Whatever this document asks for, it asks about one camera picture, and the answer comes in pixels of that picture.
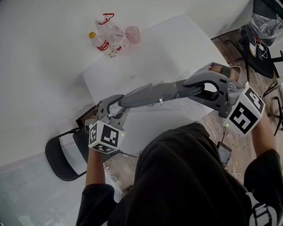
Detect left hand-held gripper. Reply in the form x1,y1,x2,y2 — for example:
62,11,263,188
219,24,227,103
88,94,130,154

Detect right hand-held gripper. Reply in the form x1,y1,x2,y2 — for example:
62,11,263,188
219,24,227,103
183,64,265,136

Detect person's right forearm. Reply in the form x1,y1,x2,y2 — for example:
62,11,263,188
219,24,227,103
251,114,278,160

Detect person's left forearm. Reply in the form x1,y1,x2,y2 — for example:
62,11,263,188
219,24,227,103
85,148,107,188

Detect person's right hand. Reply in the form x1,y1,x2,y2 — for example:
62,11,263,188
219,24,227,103
209,63,241,82

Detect person's left hand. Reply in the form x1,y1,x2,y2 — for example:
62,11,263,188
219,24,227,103
84,113,98,136

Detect dark brown box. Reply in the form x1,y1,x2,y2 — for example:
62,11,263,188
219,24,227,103
75,104,98,133

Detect yellow-capped red-label bottle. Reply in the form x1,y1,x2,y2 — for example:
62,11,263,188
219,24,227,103
88,32,118,59

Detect black office chair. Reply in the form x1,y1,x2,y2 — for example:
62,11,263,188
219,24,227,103
239,28,281,79

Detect black power adapter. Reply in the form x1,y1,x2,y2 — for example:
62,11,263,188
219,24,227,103
217,142,233,166

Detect pink translucent cup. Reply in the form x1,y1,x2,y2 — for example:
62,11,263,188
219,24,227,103
125,26,142,45

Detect black chair with white sheet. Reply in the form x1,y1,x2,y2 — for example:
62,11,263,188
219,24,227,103
45,127,89,182

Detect black metal chair legs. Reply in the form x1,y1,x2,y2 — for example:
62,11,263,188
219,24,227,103
262,81,283,136

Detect person's black shirt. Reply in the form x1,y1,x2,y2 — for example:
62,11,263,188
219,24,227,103
76,122,283,226

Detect bin with clear liner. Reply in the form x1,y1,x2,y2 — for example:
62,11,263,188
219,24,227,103
251,0,283,47

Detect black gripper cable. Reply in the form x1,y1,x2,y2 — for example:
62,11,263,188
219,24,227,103
110,149,140,158

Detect clear bottle with red ring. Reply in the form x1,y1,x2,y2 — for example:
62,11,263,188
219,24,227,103
96,12,131,56

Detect white charger with cable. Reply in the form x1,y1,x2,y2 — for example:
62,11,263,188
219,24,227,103
249,37,271,60

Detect white floor cable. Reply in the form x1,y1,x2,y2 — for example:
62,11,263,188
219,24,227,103
231,161,242,178

